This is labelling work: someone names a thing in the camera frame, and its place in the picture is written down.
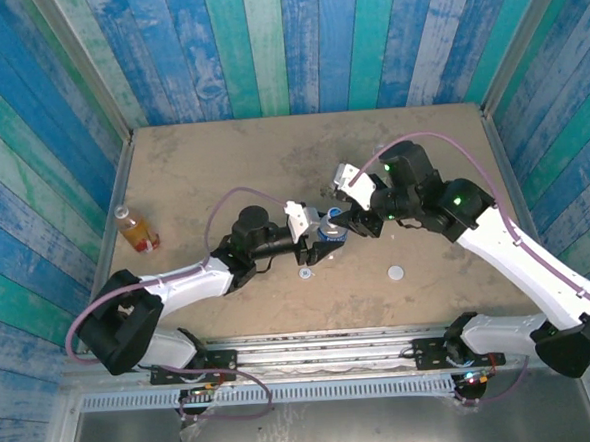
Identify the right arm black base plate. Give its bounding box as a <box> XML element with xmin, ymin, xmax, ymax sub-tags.
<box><xmin>412</xmin><ymin>332</ymin><xmax>506</xmax><ymax>373</ymax></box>

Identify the aluminium corner post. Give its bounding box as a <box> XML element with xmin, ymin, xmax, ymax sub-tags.
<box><xmin>474</xmin><ymin>0</ymin><xmax>584</xmax><ymax>116</ymax></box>
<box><xmin>30</xmin><ymin>0</ymin><xmax>135</xmax><ymax>147</ymax></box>

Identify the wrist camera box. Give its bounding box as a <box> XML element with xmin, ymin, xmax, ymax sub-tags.
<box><xmin>330</xmin><ymin>160</ymin><xmax>378</xmax><ymax>214</ymax></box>
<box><xmin>282</xmin><ymin>198</ymin><xmax>323</xmax><ymax>246</ymax></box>

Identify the steel sheet panel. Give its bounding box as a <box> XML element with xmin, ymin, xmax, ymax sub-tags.
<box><xmin>60</xmin><ymin>381</ymin><xmax>590</xmax><ymax>442</ymax></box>

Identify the aluminium mounting rail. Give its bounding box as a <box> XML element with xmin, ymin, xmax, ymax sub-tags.
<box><xmin>56</xmin><ymin>314</ymin><xmax>590</xmax><ymax>397</ymax></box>

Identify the slotted grey cable duct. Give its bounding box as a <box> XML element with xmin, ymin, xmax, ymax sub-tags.
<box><xmin>79</xmin><ymin>373</ymin><xmax>460</xmax><ymax>416</ymax></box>

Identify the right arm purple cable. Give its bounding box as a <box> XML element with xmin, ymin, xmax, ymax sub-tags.
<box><xmin>352</xmin><ymin>121</ymin><xmax>590</xmax><ymax>413</ymax></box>

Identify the small electronics board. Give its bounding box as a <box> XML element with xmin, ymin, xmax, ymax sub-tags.
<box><xmin>451</xmin><ymin>366</ymin><xmax>498</xmax><ymax>407</ymax></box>
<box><xmin>176</xmin><ymin>383</ymin><xmax>224</xmax><ymax>424</ymax></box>

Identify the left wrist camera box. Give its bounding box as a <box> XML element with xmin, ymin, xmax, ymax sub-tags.
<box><xmin>282</xmin><ymin>198</ymin><xmax>323</xmax><ymax>246</ymax></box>

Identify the blue label water bottle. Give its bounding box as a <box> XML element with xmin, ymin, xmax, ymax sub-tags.
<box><xmin>315</xmin><ymin>205</ymin><xmax>351</xmax><ymax>249</ymax></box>

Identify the aluminium table side rail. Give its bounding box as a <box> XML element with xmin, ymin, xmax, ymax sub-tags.
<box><xmin>478</xmin><ymin>104</ymin><xmax>543</xmax><ymax>243</ymax></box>
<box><xmin>63</xmin><ymin>135</ymin><xmax>150</xmax><ymax>355</ymax></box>

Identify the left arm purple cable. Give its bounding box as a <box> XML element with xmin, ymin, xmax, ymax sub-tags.
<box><xmin>55</xmin><ymin>185</ymin><xmax>277</xmax><ymax>430</ymax></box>

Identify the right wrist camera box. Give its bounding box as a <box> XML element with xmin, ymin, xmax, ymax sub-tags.
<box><xmin>330</xmin><ymin>160</ymin><xmax>378</xmax><ymax>214</ymax></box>

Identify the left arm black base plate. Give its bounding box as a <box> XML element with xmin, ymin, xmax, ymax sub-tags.
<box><xmin>148</xmin><ymin>349</ymin><xmax>240</xmax><ymax>388</ymax></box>

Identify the orange juice bottle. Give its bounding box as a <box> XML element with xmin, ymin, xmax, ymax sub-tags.
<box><xmin>113</xmin><ymin>202</ymin><xmax>163</xmax><ymax>255</ymax></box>

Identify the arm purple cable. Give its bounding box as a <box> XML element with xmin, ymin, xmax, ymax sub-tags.
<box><xmin>55</xmin><ymin>185</ymin><xmax>277</xmax><ymax>430</ymax></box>
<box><xmin>352</xmin><ymin>121</ymin><xmax>590</xmax><ymax>413</ymax></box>

